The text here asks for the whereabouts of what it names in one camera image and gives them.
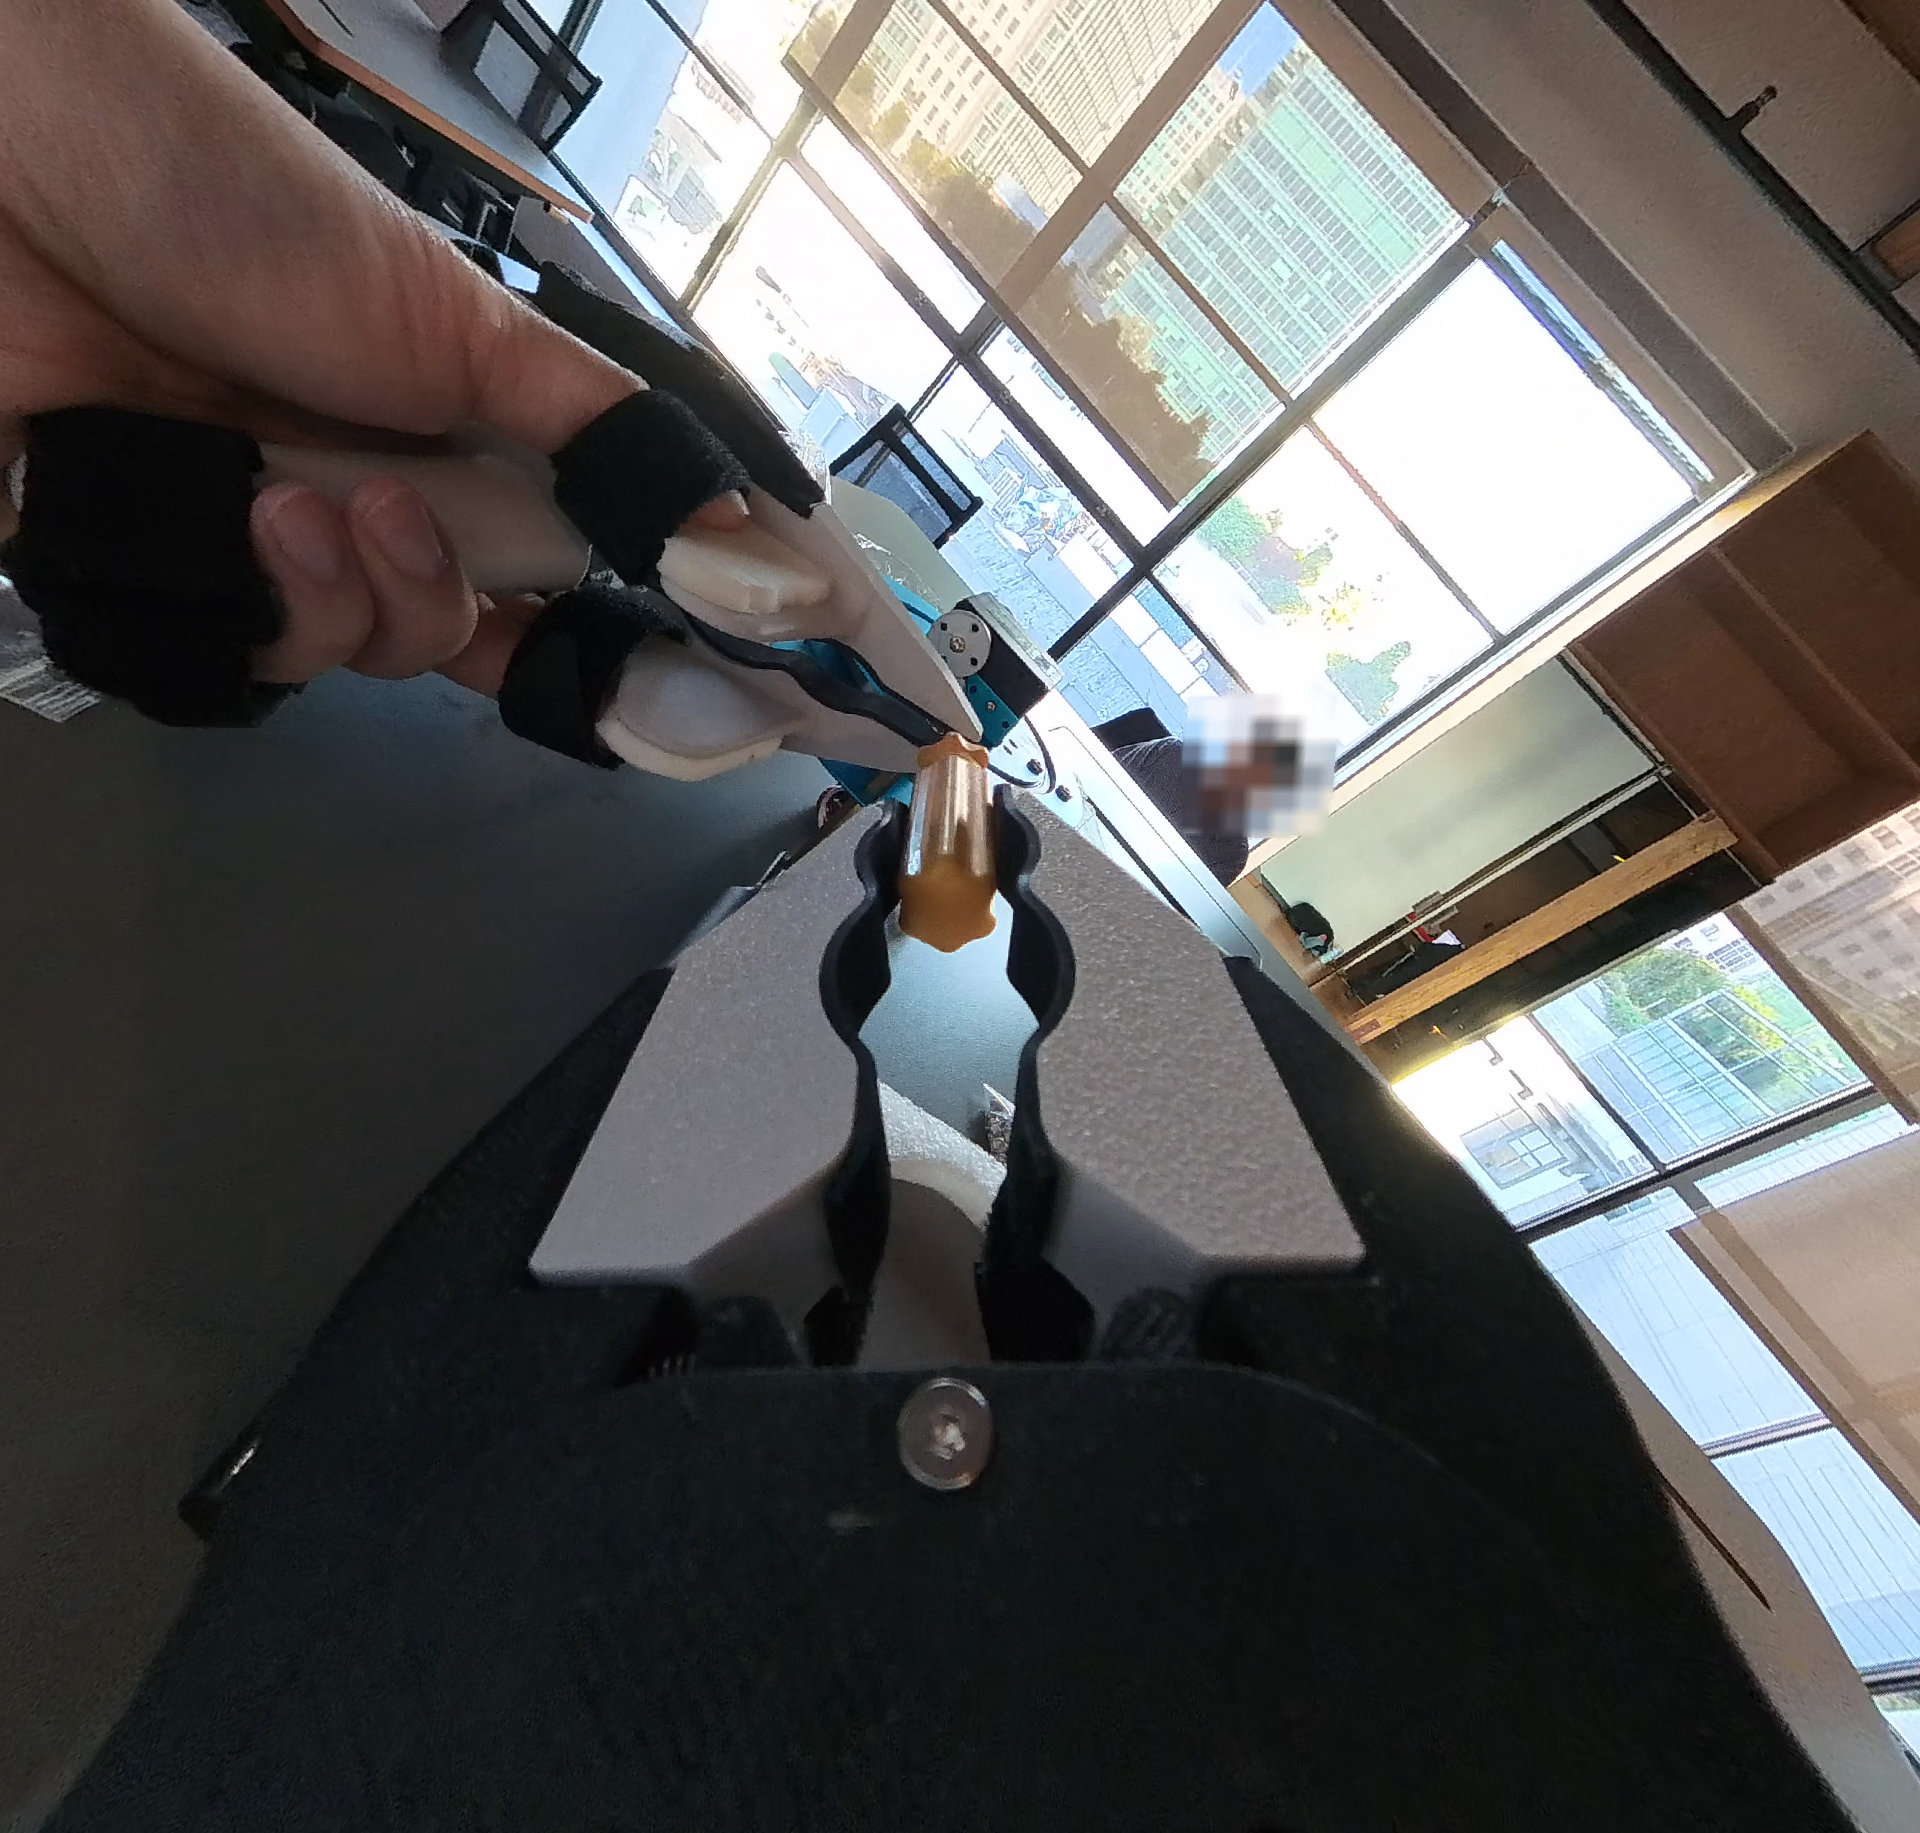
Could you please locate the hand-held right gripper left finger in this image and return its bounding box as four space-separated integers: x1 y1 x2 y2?
529 798 901 1361

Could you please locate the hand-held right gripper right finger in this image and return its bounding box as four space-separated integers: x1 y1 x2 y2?
974 788 1366 1356

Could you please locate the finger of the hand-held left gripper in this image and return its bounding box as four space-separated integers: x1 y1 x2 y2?
597 647 963 790
657 476 988 739

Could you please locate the blue robot arm base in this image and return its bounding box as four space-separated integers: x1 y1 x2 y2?
772 592 1069 816

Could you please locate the yellow handled screwdriver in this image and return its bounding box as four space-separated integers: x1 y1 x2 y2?
897 731 1004 955

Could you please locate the white foam block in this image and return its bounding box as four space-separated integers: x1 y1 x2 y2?
877 1074 1006 1361

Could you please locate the person's left hand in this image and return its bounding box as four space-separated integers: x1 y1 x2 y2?
0 0 751 699

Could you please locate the black mesh chair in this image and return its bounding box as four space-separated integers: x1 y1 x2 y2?
447 0 605 153
830 406 984 549

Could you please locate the grey projection screen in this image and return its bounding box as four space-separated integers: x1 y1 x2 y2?
1258 658 1669 955

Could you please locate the large grid window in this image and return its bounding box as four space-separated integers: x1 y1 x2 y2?
1395 798 1920 1701
509 0 1756 771

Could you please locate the dark table with wood edge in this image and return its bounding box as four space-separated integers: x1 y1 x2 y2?
193 0 594 224

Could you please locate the wooden cabinet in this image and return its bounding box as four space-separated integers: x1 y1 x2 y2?
1567 431 1920 881

